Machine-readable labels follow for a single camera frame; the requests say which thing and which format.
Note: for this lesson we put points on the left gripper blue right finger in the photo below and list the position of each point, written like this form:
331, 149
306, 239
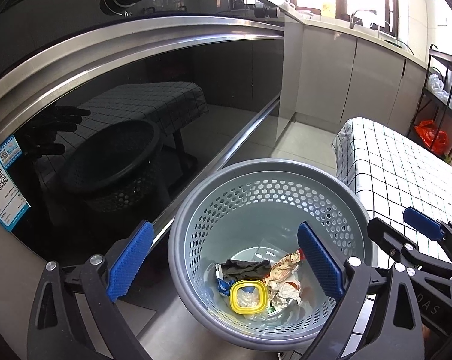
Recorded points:
328, 270

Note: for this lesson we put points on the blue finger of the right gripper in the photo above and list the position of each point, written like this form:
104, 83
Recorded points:
430, 228
388, 239

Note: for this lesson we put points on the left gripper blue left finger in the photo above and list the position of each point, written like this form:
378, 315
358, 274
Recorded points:
128, 262

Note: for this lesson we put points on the blue cloth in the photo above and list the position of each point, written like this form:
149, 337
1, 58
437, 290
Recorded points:
224, 287

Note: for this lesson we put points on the white paper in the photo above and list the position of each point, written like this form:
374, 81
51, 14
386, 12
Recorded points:
283, 294

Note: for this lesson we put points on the clear crumpled plastic trash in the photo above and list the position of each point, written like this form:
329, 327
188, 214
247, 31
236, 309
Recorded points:
248, 301

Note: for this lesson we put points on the grey perforated trash basket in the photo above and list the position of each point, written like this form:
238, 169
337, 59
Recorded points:
251, 211

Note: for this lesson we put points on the grey kitchen cabinets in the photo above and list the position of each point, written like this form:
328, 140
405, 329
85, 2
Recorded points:
332, 73

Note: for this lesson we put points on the white black grid tablecloth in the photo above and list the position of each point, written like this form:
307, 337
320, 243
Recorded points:
389, 173

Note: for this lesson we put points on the orange plastic bag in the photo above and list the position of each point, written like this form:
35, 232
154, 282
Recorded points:
435, 139

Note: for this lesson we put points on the black crumpled wrapper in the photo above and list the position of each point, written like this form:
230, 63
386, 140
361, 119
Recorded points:
238, 270

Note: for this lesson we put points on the black metal shelf rack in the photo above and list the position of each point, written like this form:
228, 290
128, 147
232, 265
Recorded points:
429, 106

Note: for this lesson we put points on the blue energy label sticker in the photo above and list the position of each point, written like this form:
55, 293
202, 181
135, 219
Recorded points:
13, 205

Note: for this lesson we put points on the clear white plastic bag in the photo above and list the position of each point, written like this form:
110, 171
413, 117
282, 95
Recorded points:
436, 87

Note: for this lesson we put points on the chrome sink faucet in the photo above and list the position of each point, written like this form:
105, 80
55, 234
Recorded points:
362, 17

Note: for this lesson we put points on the yellow container on windowsill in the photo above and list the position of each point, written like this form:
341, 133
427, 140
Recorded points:
328, 10

